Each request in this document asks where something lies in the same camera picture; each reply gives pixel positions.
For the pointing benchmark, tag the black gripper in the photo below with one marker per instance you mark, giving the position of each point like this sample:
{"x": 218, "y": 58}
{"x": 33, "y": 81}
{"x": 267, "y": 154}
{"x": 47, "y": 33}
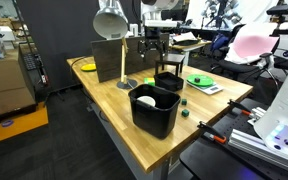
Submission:
{"x": 153, "y": 38}

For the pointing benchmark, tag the large rubik's cube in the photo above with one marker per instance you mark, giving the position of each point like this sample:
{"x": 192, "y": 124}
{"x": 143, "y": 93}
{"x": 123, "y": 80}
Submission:
{"x": 149, "y": 81}

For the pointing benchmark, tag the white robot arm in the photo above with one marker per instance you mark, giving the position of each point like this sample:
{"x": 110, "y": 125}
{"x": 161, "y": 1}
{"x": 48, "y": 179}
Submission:
{"x": 159, "y": 24}

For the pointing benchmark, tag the teal cube block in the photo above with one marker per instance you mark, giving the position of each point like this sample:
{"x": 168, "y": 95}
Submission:
{"x": 185, "y": 113}
{"x": 184, "y": 102}

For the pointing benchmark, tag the small dark wooden stool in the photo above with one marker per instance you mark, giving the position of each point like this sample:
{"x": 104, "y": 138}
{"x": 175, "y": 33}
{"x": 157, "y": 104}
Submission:
{"x": 170, "y": 59}

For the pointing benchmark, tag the black rectangular tray bin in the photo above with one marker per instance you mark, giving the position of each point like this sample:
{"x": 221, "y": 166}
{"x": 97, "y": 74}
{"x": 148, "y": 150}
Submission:
{"x": 169, "y": 83}

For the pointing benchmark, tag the background wooden desk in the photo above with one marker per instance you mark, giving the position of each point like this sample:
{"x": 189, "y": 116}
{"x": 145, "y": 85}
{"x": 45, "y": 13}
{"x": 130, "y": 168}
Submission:
{"x": 190, "y": 46}

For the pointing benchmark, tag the dark wooden board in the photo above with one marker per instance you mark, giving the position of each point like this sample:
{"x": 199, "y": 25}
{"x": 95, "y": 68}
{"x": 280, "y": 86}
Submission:
{"x": 107, "y": 60}

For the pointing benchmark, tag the silver desk lamp wooden stem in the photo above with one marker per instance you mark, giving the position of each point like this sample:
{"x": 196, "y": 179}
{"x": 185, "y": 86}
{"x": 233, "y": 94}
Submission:
{"x": 110, "y": 21}

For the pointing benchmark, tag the white paper cup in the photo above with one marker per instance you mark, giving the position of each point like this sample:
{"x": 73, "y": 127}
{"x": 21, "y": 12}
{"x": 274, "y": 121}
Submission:
{"x": 146, "y": 100}

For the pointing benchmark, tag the green round plate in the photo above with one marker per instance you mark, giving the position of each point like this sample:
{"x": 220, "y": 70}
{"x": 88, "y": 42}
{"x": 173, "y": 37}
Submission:
{"x": 205, "y": 81}

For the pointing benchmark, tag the yellow round disc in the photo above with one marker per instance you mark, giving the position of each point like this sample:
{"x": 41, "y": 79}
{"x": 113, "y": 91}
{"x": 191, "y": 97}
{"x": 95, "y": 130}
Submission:
{"x": 88, "y": 67}

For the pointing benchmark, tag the black trash bin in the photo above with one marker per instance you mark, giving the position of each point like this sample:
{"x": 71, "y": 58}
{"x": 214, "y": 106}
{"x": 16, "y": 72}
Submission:
{"x": 154, "y": 120}

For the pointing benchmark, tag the white digital kitchen scale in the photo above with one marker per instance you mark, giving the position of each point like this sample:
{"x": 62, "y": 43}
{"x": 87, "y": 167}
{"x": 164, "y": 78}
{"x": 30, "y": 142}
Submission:
{"x": 212, "y": 89}

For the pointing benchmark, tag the black office chair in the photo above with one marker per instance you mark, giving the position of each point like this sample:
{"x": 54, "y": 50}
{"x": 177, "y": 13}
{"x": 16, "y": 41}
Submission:
{"x": 237, "y": 66}

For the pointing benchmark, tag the black partition screen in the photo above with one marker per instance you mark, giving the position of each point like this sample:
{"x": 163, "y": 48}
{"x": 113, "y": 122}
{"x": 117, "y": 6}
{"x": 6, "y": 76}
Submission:
{"x": 60, "y": 33}

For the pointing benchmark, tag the black orange bar clamp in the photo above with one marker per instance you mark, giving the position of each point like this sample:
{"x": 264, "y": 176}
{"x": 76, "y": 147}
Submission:
{"x": 237, "y": 105}
{"x": 205, "y": 127}

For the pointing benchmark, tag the pink cloth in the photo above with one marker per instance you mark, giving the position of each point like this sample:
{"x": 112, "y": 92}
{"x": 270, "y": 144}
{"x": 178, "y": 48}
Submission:
{"x": 254, "y": 46}

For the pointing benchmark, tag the black keypad device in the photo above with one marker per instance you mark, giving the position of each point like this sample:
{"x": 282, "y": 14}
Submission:
{"x": 30, "y": 61}

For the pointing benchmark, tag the black perforated side table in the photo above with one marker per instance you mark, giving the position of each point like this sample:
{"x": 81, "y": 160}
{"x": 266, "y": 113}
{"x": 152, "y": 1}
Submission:
{"x": 210, "y": 160}

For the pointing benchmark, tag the large white machine housing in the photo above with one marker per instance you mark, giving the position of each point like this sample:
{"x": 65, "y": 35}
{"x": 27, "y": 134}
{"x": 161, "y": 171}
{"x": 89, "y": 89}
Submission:
{"x": 284, "y": 110}

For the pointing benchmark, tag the brown cardboard box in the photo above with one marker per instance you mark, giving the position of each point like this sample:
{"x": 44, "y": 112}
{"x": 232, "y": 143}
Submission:
{"x": 4, "y": 83}

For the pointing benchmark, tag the silver metal bracket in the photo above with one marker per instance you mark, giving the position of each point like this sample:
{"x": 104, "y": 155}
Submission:
{"x": 259, "y": 115}

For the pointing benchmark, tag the aluminium extrusion rail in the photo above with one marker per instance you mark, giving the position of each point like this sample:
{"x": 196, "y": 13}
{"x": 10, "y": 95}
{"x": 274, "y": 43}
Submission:
{"x": 250, "y": 141}

